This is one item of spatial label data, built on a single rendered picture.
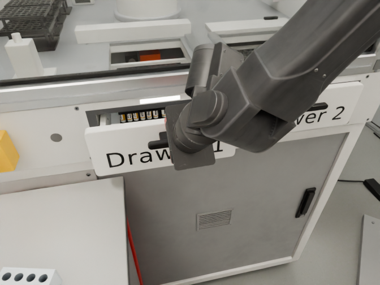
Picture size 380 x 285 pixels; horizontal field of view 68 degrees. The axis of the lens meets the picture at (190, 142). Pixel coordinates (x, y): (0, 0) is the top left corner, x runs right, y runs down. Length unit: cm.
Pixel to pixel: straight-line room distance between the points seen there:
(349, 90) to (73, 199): 65
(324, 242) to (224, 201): 80
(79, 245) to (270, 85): 45
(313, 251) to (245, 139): 127
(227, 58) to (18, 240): 49
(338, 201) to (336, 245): 29
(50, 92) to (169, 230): 56
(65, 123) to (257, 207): 63
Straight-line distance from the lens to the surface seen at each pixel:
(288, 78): 25
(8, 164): 63
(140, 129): 52
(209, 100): 27
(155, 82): 55
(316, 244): 154
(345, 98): 74
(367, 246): 161
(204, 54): 36
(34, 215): 65
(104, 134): 52
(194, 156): 43
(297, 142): 80
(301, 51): 25
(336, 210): 172
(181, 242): 99
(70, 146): 64
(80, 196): 65
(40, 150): 65
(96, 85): 55
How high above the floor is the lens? 123
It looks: 40 degrees down
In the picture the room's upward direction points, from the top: straight up
